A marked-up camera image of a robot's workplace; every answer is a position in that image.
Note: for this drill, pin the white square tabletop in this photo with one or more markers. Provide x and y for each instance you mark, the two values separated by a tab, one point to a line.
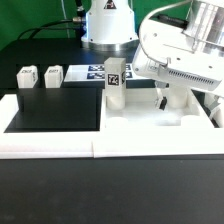
140	112

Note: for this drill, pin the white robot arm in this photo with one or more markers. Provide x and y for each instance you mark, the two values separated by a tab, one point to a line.
186	53

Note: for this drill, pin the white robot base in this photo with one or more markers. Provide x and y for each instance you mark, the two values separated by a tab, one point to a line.
110	26

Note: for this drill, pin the white marker board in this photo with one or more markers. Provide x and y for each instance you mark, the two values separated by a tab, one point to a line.
95	72

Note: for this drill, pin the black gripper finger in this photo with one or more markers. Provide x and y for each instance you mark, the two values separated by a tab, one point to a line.
161	100

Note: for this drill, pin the white U-shaped obstacle fence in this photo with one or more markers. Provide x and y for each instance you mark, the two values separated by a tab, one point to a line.
113	142

